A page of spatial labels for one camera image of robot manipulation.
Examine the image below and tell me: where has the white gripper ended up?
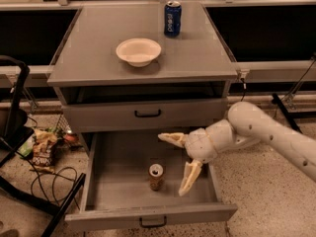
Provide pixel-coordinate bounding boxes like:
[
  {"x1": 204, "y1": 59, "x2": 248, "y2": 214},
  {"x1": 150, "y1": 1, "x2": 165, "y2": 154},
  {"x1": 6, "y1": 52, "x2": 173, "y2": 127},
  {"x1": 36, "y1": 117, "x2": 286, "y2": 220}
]
[{"x1": 158, "y1": 128, "x2": 218, "y2": 197}]

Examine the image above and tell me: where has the orange soda can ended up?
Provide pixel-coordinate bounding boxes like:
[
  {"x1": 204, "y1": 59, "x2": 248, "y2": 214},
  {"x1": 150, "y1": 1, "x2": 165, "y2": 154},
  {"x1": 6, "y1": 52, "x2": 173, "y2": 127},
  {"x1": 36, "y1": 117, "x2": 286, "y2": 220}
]
[{"x1": 148, "y1": 164, "x2": 164, "y2": 191}]

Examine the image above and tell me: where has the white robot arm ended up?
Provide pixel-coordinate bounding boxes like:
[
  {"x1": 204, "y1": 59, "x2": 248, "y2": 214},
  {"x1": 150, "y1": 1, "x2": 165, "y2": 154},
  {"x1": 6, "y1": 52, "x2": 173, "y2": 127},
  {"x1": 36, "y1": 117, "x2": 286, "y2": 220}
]
[{"x1": 158, "y1": 102, "x2": 316, "y2": 197}]

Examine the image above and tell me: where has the closed grey top drawer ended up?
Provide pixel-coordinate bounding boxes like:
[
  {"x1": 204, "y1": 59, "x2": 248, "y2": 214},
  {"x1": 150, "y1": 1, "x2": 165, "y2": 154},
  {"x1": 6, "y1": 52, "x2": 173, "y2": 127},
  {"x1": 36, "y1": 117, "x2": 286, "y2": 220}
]
[{"x1": 63, "y1": 99, "x2": 227, "y2": 132}]

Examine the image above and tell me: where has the open grey middle drawer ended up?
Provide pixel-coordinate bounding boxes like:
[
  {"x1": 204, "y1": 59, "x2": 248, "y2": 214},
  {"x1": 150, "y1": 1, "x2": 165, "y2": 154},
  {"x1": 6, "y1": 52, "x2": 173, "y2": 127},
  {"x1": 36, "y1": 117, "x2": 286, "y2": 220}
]
[{"x1": 65, "y1": 129, "x2": 237, "y2": 231}]

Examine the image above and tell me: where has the grey drawer cabinet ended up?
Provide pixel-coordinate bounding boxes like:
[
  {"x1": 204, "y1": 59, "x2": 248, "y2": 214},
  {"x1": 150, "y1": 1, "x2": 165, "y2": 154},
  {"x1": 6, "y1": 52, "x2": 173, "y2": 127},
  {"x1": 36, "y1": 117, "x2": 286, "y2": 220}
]
[{"x1": 46, "y1": 1, "x2": 239, "y2": 156}]

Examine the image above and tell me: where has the small can on floor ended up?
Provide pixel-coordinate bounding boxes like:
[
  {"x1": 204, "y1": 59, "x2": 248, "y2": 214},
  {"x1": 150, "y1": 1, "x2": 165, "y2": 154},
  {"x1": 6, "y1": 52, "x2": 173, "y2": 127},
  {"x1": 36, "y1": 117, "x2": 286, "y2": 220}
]
[{"x1": 64, "y1": 130, "x2": 79, "y2": 144}]

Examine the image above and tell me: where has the blue pepsi can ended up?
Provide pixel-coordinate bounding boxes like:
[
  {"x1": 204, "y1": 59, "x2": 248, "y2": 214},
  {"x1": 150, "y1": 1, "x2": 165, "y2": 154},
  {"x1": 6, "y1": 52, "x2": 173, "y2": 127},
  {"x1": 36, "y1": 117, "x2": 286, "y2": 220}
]
[{"x1": 164, "y1": 0, "x2": 182, "y2": 38}]

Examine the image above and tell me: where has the white paper bowl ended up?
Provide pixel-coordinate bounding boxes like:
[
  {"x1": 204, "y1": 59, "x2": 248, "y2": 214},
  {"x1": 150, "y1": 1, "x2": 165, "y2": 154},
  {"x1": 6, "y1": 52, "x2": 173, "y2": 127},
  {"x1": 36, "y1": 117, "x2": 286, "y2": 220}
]
[{"x1": 116, "y1": 39, "x2": 161, "y2": 67}]

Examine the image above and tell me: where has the brown chip bag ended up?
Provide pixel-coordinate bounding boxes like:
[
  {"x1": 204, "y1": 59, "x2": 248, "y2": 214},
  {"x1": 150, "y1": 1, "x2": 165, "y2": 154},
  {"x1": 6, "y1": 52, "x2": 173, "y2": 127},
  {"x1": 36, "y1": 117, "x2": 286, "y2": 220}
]
[{"x1": 32, "y1": 129, "x2": 57, "y2": 174}]

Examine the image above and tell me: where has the green snack bag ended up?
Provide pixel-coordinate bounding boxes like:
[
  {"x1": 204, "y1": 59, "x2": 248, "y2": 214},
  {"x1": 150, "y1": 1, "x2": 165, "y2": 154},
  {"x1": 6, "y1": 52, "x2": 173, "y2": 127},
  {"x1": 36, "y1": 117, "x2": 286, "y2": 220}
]
[{"x1": 18, "y1": 135, "x2": 36, "y2": 158}]

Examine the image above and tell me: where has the black metal stand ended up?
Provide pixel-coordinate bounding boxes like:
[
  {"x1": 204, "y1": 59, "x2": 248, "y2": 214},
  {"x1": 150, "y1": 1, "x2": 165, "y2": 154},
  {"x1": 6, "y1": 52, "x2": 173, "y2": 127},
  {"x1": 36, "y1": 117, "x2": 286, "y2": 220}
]
[{"x1": 0, "y1": 55, "x2": 85, "y2": 237}]

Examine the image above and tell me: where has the black power adapter cable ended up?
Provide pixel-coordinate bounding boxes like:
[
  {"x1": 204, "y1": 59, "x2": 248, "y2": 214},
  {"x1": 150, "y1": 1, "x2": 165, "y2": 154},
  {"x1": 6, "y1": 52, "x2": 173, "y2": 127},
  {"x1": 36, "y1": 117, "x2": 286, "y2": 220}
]
[{"x1": 239, "y1": 78, "x2": 249, "y2": 103}]

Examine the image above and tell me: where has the black cable on floor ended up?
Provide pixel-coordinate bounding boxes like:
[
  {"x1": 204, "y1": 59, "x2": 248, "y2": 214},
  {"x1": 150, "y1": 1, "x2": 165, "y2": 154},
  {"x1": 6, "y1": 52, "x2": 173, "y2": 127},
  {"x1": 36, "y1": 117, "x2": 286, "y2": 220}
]
[{"x1": 28, "y1": 158, "x2": 82, "y2": 210}]

